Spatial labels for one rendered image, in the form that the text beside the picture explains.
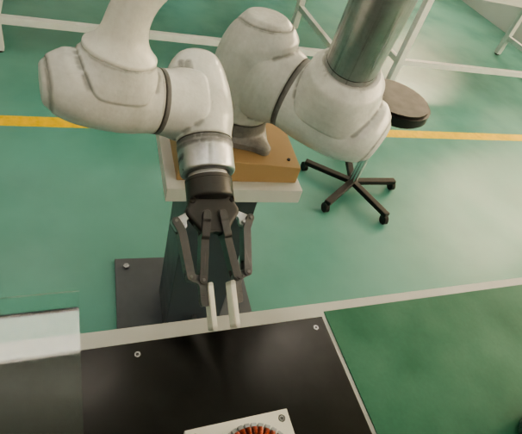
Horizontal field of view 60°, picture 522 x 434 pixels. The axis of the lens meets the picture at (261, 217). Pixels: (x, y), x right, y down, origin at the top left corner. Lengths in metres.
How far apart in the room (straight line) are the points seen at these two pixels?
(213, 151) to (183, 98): 0.09
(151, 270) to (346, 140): 1.06
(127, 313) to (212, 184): 1.03
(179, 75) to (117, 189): 1.39
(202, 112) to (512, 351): 0.74
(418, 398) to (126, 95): 0.66
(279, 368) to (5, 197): 1.53
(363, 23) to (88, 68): 0.42
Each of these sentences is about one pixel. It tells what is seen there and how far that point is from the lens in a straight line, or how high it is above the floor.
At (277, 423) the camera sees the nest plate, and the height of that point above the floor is 0.78.
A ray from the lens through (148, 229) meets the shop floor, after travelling 1.91.
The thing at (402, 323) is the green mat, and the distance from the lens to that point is 0.93.
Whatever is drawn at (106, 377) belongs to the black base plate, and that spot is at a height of 0.77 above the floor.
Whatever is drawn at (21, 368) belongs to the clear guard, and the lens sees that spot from 0.39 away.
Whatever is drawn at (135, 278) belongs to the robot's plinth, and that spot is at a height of 0.02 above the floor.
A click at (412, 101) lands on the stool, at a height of 0.56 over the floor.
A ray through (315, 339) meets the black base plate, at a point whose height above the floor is 0.77.
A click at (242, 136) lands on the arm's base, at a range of 1.03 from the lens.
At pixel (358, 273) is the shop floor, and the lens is 2.03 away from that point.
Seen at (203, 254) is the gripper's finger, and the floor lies 0.89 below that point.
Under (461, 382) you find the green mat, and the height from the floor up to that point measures 0.75.
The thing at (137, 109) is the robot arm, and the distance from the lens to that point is 0.68.
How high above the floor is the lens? 1.41
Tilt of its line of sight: 43 degrees down
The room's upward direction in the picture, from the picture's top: 19 degrees clockwise
